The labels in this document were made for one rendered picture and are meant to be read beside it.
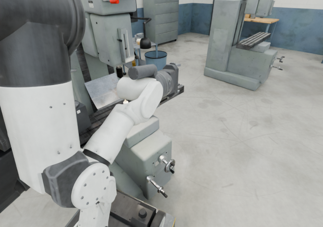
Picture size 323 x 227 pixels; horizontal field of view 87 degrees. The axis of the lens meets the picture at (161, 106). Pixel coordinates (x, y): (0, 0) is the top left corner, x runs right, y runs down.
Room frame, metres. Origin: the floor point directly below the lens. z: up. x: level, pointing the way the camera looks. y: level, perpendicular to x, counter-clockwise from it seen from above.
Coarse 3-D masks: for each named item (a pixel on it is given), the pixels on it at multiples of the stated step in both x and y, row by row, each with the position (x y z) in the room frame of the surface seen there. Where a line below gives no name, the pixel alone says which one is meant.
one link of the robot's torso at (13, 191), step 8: (0, 152) 0.26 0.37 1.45; (8, 152) 0.26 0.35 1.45; (0, 160) 0.24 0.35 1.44; (8, 160) 0.25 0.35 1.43; (0, 168) 0.23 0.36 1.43; (8, 168) 0.24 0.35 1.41; (16, 168) 0.25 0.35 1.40; (0, 176) 0.23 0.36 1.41; (8, 176) 0.23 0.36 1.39; (16, 176) 0.24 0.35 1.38; (0, 184) 0.22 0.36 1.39; (8, 184) 0.22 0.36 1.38; (16, 184) 0.24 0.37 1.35; (24, 184) 0.25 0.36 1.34; (0, 192) 0.21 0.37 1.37; (8, 192) 0.22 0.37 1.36; (16, 192) 0.23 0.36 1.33; (0, 200) 0.20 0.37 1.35; (8, 200) 0.21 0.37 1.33; (0, 208) 0.20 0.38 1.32
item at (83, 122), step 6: (78, 102) 0.99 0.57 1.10; (78, 108) 0.93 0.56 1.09; (84, 108) 0.96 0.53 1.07; (78, 114) 0.92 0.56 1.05; (84, 114) 0.95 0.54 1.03; (78, 120) 0.91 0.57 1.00; (84, 120) 0.94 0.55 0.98; (78, 126) 0.90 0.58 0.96; (84, 126) 0.93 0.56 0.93; (78, 132) 0.89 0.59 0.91
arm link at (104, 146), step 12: (108, 120) 0.31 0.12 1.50; (120, 120) 0.30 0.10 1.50; (96, 132) 0.28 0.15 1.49; (108, 132) 0.27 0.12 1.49; (120, 132) 0.28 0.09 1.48; (96, 144) 0.25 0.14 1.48; (108, 144) 0.25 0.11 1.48; (120, 144) 0.27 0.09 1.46; (96, 156) 0.23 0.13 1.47; (108, 156) 0.23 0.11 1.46
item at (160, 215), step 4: (160, 212) 0.50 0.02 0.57; (156, 216) 0.47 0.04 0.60; (160, 216) 0.47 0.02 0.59; (164, 216) 0.49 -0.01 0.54; (156, 220) 0.45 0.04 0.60; (160, 220) 0.45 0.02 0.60; (164, 220) 0.49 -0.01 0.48; (152, 224) 0.43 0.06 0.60; (156, 224) 0.43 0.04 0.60; (160, 224) 0.43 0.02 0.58
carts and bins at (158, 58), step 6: (138, 36) 3.75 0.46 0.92; (138, 42) 3.44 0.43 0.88; (138, 48) 3.25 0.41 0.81; (156, 48) 3.48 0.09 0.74; (144, 54) 3.49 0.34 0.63; (150, 54) 3.70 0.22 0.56; (156, 54) 3.48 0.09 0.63; (162, 54) 3.68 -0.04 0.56; (138, 60) 3.84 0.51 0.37; (150, 60) 3.30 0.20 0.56; (156, 60) 3.28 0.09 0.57; (162, 60) 3.33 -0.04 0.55; (126, 66) 3.66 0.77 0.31; (132, 66) 3.65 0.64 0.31; (156, 66) 3.29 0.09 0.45; (162, 66) 3.34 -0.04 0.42
